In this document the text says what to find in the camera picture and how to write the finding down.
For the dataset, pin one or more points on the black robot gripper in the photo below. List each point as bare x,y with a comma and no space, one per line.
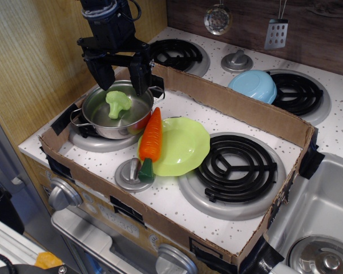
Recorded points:
113,42

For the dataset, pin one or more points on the orange toy carrot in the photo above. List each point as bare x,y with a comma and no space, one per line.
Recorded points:
150,147

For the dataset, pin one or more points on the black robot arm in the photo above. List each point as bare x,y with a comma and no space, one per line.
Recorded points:
99,7

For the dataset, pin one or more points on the lime green plastic plate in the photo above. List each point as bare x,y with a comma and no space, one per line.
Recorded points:
185,145

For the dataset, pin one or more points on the green toy broccoli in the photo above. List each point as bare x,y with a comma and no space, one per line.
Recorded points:
118,101

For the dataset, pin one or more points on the stainless steel pot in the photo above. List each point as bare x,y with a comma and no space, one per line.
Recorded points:
129,123

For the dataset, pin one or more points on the back left black burner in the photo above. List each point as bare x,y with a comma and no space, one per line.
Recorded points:
181,55

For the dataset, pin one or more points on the black burner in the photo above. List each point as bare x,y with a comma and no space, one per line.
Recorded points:
301,95
181,55
237,181

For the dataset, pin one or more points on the hanging metal strainer ladle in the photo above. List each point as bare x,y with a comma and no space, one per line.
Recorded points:
218,19

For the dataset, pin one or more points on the front silver stove knob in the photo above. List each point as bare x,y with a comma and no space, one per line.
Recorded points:
127,176

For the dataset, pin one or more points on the silver stove knob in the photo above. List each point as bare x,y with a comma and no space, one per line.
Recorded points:
127,176
237,62

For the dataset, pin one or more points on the brown cardboard fence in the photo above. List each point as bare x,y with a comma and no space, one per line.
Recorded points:
161,214

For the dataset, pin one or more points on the back silver stove knob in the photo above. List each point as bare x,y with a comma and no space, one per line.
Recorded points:
237,62

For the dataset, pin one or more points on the left oven control knob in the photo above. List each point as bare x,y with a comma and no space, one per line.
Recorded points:
63,195

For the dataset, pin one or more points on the oven control knob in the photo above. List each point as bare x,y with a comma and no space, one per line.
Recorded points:
172,260
63,195

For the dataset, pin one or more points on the light blue plastic bowl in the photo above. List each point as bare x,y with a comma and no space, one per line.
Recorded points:
255,84

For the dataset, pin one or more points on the hanging metal slotted spatula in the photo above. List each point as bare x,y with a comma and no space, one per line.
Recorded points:
277,30

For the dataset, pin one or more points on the front right black burner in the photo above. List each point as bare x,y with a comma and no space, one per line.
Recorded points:
237,181

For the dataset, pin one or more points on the back right black burner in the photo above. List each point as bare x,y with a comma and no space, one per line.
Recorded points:
301,95

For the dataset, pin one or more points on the right oven control knob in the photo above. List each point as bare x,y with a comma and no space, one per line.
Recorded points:
172,260

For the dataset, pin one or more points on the orange yellow object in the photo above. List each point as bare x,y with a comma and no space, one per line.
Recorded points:
46,260

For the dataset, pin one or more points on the stainless steel sink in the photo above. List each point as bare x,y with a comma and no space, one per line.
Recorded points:
315,207

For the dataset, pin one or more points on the silver pot lid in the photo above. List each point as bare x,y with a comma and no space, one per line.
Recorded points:
316,254

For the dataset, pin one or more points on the silver oven door handle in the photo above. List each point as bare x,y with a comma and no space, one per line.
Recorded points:
100,248

